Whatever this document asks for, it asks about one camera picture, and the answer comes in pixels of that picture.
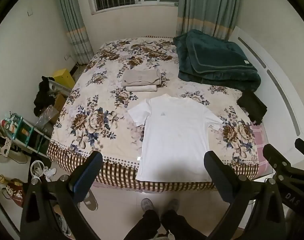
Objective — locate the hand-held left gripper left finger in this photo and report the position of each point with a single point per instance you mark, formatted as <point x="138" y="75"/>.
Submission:
<point x="87" y="173"/>

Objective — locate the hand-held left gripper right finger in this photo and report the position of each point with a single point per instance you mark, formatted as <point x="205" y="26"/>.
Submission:
<point x="218" y="180"/>

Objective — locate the white t-shirt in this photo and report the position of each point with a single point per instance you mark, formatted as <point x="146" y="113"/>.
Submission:
<point x="174" y="135"/>

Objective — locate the pink striped sheet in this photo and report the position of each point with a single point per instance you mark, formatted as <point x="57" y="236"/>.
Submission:
<point x="260" y="137"/>

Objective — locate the grey sneaker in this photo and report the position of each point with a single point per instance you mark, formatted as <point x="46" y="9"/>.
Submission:
<point x="91" y="201"/>

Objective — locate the white slippers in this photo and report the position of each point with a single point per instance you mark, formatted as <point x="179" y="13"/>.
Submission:
<point x="38" y="168"/>

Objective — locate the person's right grey shoe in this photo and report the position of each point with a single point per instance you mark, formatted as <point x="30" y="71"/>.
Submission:
<point x="173" y="205"/>

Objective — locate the person's grey shoe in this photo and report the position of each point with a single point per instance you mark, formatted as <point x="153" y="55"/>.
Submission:
<point x="173" y="205"/>
<point x="147" y="205"/>

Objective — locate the black cloth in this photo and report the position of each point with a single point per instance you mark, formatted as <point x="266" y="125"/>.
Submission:
<point x="253" y="106"/>

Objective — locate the bed with floral blanket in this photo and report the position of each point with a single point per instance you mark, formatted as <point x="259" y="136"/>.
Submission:
<point x="104" y="120"/>

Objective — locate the person's right leg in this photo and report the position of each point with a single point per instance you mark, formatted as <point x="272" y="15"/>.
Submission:
<point x="179" y="226"/>

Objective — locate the person's leg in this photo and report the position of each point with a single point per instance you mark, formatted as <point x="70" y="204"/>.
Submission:
<point x="144" y="226"/>
<point x="179" y="226"/>

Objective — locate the person's left grey shoe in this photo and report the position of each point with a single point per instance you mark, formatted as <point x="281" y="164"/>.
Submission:
<point x="147" y="205"/>

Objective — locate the clear plastic bag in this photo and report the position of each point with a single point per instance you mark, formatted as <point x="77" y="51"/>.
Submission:
<point x="45" y="116"/>

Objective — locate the white headboard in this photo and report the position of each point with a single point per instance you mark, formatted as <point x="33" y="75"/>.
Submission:
<point x="279" y="80"/>

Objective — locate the red printed bag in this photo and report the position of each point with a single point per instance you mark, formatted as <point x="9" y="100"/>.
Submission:
<point x="15" y="192"/>

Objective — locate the cardboard box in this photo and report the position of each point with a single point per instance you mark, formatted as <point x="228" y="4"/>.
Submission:
<point x="59" y="102"/>

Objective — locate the teal storage shelf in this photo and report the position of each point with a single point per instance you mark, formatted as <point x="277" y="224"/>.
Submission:
<point x="24" y="131"/>

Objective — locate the person's left leg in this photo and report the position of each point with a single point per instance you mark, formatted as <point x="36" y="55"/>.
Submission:
<point x="144" y="226"/>

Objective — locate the black hanging clothing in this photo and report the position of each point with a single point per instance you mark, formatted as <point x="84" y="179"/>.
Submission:
<point x="43" y="97"/>

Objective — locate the grey metal rack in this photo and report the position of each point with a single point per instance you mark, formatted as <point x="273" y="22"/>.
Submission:
<point x="58" y="88"/>

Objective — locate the yellow box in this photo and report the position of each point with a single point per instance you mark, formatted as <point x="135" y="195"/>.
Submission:
<point x="64" y="77"/>

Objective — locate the folded cream garment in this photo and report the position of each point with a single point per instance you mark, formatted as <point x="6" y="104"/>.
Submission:
<point x="142" y="88"/>

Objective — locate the folded beige garment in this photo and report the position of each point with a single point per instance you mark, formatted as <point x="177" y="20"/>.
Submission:
<point x="142" y="76"/>

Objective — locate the dark green quilt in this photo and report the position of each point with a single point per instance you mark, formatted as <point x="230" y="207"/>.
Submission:
<point x="217" y="57"/>

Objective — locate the green striped curtain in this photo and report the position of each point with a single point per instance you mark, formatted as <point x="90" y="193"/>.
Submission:
<point x="207" y="10"/>
<point x="74" y="25"/>

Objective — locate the white wall socket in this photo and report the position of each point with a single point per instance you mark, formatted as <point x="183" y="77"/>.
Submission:
<point x="67" y="57"/>

